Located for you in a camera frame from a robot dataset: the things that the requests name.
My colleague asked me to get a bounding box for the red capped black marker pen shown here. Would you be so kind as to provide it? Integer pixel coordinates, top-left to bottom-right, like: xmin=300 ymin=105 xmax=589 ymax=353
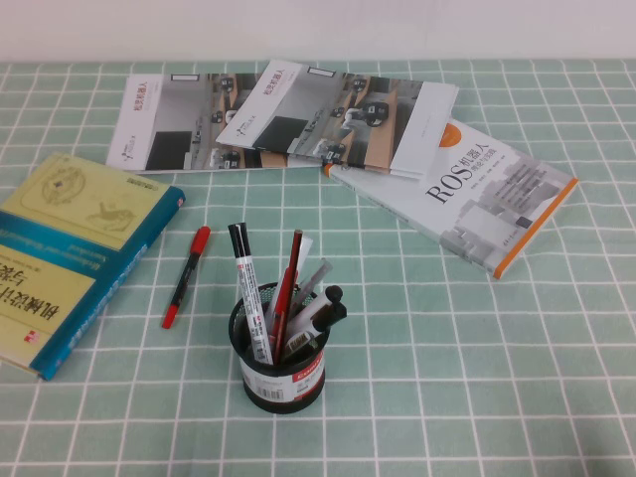
xmin=161 ymin=226 xmax=213 ymax=330

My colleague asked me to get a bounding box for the clear transparent pen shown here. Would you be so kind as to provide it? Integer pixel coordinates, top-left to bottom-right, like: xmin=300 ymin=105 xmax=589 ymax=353
xmin=292 ymin=257 xmax=332 ymax=319

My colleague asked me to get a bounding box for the red gel pen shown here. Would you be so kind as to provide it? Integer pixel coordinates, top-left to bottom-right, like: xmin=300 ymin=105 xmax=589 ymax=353
xmin=267 ymin=266 xmax=298 ymax=349

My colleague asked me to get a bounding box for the black mesh pen holder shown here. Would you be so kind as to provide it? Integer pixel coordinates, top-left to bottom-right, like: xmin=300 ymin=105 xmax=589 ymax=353
xmin=228 ymin=281 xmax=327 ymax=414

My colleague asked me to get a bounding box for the dark red striped pencil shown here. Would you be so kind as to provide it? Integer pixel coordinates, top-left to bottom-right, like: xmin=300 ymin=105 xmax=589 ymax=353
xmin=272 ymin=228 xmax=304 ymax=367

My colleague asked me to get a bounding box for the black capped whiteboard marker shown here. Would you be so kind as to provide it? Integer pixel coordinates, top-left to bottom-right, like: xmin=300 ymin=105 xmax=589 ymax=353
xmin=297 ymin=302 xmax=348 ymax=349
xmin=285 ymin=285 xmax=344 ymax=344

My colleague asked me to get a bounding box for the white black-capped paint marker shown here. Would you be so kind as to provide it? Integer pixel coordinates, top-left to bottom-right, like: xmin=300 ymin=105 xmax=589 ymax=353
xmin=227 ymin=222 xmax=275 ymax=367

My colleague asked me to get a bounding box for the white office photo brochure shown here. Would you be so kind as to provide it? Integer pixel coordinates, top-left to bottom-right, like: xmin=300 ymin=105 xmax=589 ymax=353
xmin=215 ymin=59 xmax=461 ymax=180
xmin=104 ymin=72 xmax=329 ymax=175

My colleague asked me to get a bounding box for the white orange ROS book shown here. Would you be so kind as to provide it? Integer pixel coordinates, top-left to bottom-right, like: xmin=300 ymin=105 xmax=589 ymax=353
xmin=322 ymin=117 xmax=580 ymax=282

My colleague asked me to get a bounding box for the yellow teal hardcover book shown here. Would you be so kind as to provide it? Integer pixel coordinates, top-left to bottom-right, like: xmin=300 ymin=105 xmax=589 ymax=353
xmin=0 ymin=151 xmax=188 ymax=383

